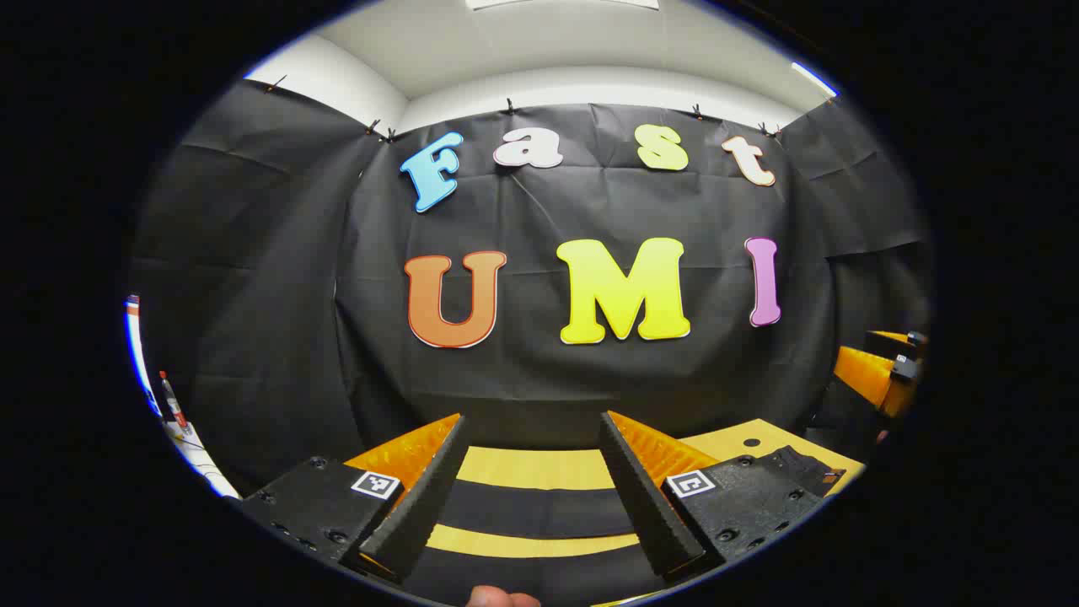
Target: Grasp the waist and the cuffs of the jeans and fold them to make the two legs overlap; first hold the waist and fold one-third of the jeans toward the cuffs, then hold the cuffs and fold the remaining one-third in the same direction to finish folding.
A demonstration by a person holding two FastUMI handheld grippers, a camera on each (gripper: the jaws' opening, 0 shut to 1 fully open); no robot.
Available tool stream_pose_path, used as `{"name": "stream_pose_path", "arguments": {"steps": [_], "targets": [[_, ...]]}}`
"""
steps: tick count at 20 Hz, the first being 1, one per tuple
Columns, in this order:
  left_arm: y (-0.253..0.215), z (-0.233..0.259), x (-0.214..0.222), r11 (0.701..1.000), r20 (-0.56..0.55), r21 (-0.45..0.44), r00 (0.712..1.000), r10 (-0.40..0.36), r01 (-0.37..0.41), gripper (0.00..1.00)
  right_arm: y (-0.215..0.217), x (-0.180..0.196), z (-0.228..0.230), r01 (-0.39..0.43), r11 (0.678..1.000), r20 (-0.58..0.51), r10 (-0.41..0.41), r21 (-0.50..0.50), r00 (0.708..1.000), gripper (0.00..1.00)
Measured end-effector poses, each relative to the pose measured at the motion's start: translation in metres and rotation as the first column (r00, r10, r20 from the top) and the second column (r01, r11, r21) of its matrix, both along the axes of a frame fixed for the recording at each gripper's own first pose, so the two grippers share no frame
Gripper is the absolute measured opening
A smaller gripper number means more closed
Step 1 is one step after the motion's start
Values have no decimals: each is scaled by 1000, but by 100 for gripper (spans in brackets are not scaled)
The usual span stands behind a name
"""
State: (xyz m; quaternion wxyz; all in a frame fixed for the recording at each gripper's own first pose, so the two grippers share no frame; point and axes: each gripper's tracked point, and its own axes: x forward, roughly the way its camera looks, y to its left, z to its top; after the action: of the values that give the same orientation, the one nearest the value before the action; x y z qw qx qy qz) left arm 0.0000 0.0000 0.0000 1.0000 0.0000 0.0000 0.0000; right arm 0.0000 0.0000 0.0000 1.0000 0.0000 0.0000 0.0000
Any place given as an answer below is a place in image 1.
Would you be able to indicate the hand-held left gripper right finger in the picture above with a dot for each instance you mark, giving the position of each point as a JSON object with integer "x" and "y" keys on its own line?
{"x": 641, "y": 506}

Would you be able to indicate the black jeans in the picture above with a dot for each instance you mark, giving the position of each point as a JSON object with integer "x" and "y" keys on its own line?
{"x": 539, "y": 510}

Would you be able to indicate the white side desk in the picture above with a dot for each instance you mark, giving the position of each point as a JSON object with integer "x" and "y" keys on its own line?
{"x": 198, "y": 459}

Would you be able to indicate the clear plastic bottle red cap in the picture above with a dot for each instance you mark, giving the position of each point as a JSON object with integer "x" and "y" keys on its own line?
{"x": 171, "y": 400}

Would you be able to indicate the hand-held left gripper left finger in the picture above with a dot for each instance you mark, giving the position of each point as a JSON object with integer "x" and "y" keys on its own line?
{"x": 421, "y": 506}

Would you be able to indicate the black backdrop cloth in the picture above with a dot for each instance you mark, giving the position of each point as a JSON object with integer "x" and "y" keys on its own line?
{"x": 523, "y": 379}

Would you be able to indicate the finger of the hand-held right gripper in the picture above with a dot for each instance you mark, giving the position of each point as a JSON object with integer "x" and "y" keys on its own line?
{"x": 885, "y": 336}
{"x": 864, "y": 375}

